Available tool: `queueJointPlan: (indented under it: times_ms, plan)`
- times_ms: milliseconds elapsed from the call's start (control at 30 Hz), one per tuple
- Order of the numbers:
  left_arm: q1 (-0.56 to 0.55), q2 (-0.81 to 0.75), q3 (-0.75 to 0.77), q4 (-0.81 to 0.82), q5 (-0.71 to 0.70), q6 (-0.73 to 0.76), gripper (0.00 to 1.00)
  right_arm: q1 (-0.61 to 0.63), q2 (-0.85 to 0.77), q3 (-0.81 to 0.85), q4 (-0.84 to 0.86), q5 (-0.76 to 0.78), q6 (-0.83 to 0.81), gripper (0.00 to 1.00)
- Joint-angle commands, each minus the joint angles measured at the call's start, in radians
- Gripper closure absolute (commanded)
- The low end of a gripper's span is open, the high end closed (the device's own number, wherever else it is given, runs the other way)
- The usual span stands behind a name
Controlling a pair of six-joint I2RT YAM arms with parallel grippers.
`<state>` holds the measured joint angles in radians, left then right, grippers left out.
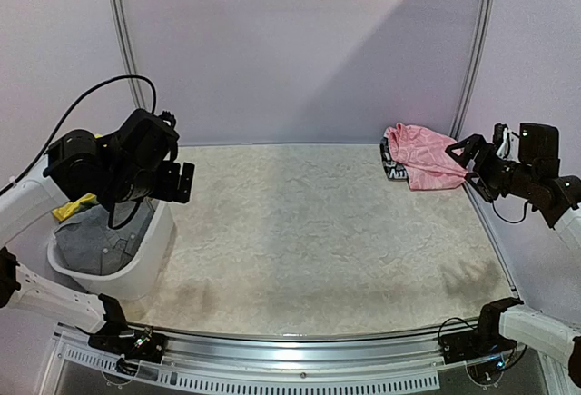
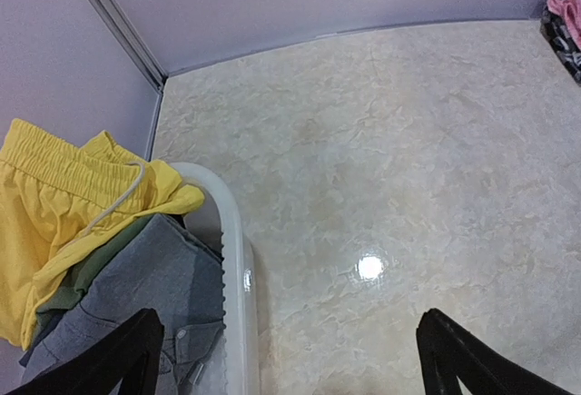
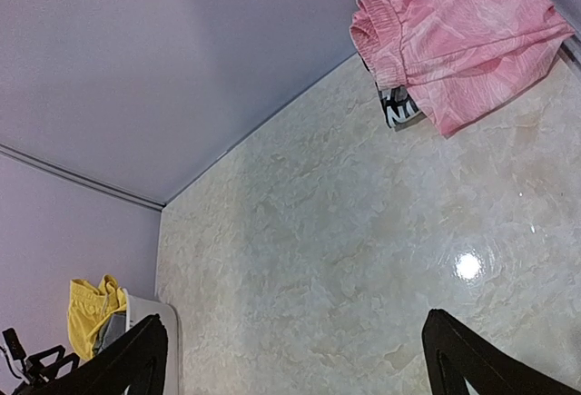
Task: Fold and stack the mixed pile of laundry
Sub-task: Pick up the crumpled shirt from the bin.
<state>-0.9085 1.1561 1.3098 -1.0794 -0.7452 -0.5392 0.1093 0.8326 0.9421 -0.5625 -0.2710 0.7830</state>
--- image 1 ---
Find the left aluminium corner post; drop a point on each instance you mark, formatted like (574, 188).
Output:
(123, 37)

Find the aluminium corner post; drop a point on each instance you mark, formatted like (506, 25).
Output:
(123, 37)
(475, 57)

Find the yellow shorts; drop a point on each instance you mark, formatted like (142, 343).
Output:
(70, 209)

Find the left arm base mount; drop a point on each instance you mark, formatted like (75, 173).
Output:
(144, 344)

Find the pink folded garment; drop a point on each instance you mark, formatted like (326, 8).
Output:
(422, 153)

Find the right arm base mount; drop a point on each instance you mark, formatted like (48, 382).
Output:
(468, 345)

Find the grey button-up shirt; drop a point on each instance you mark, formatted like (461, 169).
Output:
(84, 243)

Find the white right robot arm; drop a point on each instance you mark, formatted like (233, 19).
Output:
(525, 165)

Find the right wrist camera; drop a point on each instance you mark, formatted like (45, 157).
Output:
(505, 141)

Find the white laundry basket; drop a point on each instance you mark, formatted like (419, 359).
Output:
(137, 278)

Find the right aluminium corner post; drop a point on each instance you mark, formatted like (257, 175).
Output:
(475, 57)

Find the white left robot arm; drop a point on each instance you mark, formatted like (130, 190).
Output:
(136, 162)

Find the aluminium front rail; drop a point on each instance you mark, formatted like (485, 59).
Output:
(406, 362)

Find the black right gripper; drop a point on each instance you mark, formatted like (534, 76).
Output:
(480, 168)

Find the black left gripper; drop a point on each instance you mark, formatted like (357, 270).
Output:
(168, 189)

